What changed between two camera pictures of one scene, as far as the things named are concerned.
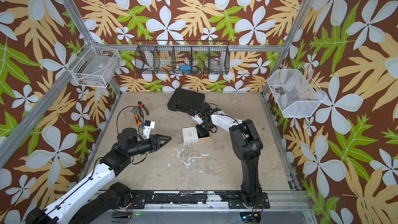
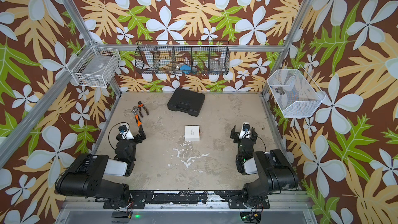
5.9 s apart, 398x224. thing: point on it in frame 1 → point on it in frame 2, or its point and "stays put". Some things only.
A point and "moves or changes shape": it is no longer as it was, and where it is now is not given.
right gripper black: [200, 131] → [234, 134]
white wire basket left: [94, 66] stays put
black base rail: [138, 199] stays put
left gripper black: [155, 142] → [139, 140]
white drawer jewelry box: [190, 135] moves or changes shape
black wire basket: [183, 57] stays put
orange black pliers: [140, 105] stays put
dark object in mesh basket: [280, 90] stays put
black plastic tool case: [186, 101] stays put
